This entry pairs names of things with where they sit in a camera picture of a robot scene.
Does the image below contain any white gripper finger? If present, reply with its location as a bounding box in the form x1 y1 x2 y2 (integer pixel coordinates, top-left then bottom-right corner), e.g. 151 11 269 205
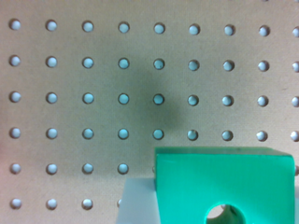
116 178 161 224

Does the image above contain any green cube block with hole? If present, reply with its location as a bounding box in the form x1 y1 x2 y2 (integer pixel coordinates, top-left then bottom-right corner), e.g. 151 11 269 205
155 147 295 224

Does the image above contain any brown pegboard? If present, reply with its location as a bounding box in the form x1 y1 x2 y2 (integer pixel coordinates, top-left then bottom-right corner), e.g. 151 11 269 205
0 0 299 224

